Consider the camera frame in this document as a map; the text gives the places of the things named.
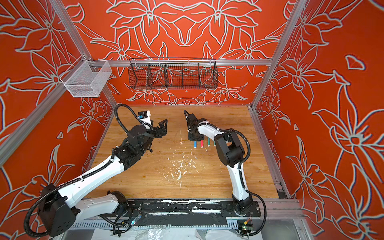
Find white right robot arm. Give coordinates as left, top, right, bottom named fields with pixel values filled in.
left=184, top=110, right=253, bottom=216

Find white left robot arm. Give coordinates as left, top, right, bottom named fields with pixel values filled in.
left=24, top=120, right=168, bottom=238

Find clear plastic bin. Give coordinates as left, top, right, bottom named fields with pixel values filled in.
left=60, top=60, right=112, bottom=98

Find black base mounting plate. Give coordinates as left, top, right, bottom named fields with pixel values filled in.
left=128, top=199, right=262, bottom=217

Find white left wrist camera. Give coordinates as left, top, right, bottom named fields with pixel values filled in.
left=138, top=111, right=153, bottom=127

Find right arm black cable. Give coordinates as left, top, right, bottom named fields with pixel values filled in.
left=191, top=119, right=268, bottom=236

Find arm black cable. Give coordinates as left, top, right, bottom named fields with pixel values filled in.
left=191, top=119, right=268, bottom=236
left=23, top=103, right=151, bottom=238

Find black wire basket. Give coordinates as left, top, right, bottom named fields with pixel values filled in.
left=128, top=58, right=219, bottom=90

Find aluminium frame rails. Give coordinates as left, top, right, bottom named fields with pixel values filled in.
left=1, top=1, right=295, bottom=220

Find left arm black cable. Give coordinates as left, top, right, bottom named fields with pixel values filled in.
left=23, top=103, right=151, bottom=238

